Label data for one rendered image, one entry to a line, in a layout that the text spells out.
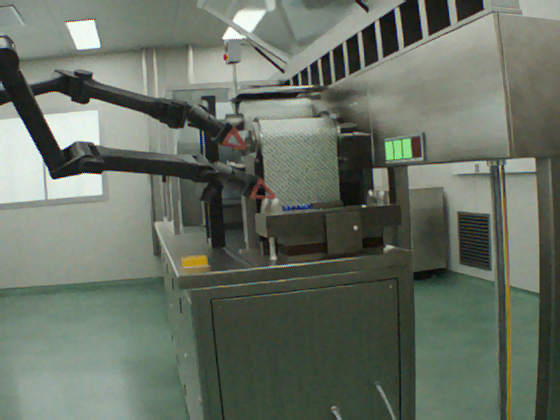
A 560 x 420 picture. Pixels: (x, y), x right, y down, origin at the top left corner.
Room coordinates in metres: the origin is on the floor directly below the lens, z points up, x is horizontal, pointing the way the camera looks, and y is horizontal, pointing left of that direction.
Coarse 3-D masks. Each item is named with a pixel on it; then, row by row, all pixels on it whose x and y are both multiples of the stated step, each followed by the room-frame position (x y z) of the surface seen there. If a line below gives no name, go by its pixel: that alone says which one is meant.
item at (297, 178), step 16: (272, 160) 1.90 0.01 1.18; (288, 160) 1.91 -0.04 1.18; (304, 160) 1.92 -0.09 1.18; (320, 160) 1.93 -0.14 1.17; (336, 160) 1.95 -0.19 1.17; (272, 176) 1.90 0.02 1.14; (288, 176) 1.91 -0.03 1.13; (304, 176) 1.92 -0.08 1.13; (320, 176) 1.93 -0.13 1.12; (336, 176) 1.95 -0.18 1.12; (272, 192) 1.90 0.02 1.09; (288, 192) 1.91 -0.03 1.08; (304, 192) 1.92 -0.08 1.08; (320, 192) 1.93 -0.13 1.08; (336, 192) 1.95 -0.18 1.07
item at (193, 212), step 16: (176, 96) 2.87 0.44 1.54; (192, 96) 2.88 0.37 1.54; (224, 96) 2.92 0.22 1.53; (224, 112) 2.92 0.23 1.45; (160, 128) 3.89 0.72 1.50; (192, 128) 2.88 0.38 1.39; (192, 144) 2.88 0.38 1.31; (224, 160) 2.91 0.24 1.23; (192, 192) 2.88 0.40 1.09; (224, 192) 2.91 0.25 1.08; (192, 208) 2.88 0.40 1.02; (224, 208) 2.91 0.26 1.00; (240, 208) 2.93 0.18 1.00; (192, 224) 2.88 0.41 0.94; (224, 224) 2.91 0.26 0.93; (240, 224) 2.93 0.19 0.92
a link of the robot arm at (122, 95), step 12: (84, 72) 1.96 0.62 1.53; (84, 84) 1.95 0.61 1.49; (96, 84) 1.96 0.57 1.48; (84, 96) 1.97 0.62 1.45; (96, 96) 1.95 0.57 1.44; (108, 96) 1.94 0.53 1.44; (120, 96) 1.93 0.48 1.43; (132, 96) 1.92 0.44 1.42; (144, 96) 1.93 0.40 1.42; (132, 108) 1.93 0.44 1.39; (144, 108) 1.91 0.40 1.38; (156, 108) 1.90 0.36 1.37; (168, 108) 1.89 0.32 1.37; (180, 108) 1.89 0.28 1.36; (168, 120) 1.90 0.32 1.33; (180, 120) 1.91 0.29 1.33
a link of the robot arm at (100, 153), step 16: (96, 144) 1.61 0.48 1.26; (96, 160) 1.55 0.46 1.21; (112, 160) 1.61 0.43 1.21; (128, 160) 1.64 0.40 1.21; (144, 160) 1.67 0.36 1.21; (160, 160) 1.70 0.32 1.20; (176, 160) 1.73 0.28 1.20; (192, 160) 1.77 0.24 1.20; (176, 176) 1.76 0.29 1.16; (192, 176) 1.78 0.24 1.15
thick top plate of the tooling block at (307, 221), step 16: (336, 208) 1.81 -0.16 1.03; (352, 208) 1.75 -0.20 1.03; (368, 208) 1.76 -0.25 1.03; (384, 208) 1.77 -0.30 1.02; (400, 208) 1.78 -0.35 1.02; (256, 224) 1.83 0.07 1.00; (272, 224) 1.70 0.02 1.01; (288, 224) 1.71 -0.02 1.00; (304, 224) 1.72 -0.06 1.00; (320, 224) 1.73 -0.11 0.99; (368, 224) 1.76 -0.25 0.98; (384, 224) 1.77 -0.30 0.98; (400, 224) 1.78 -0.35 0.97
